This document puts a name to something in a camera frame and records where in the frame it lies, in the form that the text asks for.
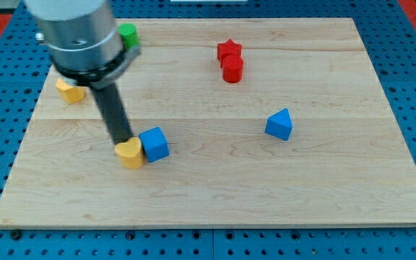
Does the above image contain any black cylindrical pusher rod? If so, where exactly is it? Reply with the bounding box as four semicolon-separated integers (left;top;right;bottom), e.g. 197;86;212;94
91;83;134;144

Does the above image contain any yellow heart block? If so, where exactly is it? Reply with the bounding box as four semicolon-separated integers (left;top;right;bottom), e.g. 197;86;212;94
114;137;144;169

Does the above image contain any blue cube block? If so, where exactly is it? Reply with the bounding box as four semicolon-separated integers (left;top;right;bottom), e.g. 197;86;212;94
139;127;169;163

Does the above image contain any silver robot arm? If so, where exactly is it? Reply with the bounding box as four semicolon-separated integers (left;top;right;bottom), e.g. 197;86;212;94
23;0;140;144

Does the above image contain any yellow pentagon block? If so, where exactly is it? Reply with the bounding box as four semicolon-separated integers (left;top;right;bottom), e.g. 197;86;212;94
56;78;86;104

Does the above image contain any green cylinder block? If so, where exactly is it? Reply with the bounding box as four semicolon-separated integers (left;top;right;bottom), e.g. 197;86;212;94
118;23;139;49

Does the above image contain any red cylinder block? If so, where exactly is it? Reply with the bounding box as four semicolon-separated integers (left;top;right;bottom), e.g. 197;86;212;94
222;55;244;83

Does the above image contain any red star block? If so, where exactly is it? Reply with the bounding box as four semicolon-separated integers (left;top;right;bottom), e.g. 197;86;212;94
217;39;243;67

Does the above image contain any wooden board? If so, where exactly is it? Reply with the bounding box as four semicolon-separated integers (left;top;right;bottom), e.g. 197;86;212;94
0;18;416;230

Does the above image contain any blue triangular prism block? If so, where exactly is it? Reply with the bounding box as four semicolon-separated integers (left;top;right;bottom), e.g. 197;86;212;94
264;108;293;141

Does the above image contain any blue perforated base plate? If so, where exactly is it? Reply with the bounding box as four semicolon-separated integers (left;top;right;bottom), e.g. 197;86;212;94
0;0;416;259

